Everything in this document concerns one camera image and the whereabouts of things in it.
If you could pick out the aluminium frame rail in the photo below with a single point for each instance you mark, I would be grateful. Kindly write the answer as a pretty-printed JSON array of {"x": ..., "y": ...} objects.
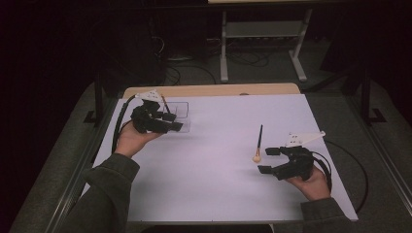
[
  {"x": 77, "y": 181},
  {"x": 379, "y": 145}
]

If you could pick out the dark paintbrush with wooden tip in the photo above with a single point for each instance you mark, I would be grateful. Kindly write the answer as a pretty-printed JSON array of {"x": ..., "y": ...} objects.
[{"x": 256, "y": 158}]

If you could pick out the wooden table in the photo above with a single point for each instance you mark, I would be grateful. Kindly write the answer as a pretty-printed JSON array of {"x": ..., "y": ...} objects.
[{"x": 210, "y": 90}]

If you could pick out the person's left hand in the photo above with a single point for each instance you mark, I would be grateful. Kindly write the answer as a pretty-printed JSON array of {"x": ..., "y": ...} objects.
[{"x": 131, "y": 140}]

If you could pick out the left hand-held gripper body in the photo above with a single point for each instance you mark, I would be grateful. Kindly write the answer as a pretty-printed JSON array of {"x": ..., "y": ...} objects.
[{"x": 145, "y": 118}]

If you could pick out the white metal table frame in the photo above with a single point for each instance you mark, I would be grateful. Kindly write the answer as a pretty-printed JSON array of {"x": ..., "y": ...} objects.
[{"x": 259, "y": 29}]

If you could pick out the black metal stand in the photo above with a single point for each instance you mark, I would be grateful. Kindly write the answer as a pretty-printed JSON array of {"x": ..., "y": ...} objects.
[
  {"x": 366, "y": 97},
  {"x": 98, "y": 103}
]

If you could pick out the clear plastic organizer box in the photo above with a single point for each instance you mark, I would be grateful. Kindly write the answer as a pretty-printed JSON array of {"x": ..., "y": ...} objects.
[{"x": 183, "y": 110}]

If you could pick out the person's right hand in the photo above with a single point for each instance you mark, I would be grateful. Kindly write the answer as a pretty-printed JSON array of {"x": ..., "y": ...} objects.
[{"x": 312, "y": 187}]

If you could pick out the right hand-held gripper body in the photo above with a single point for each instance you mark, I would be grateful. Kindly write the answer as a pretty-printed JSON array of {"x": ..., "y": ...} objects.
[{"x": 299, "y": 163}]

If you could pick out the white table mat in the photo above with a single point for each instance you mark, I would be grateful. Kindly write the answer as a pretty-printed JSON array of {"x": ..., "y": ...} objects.
[{"x": 220, "y": 161}]

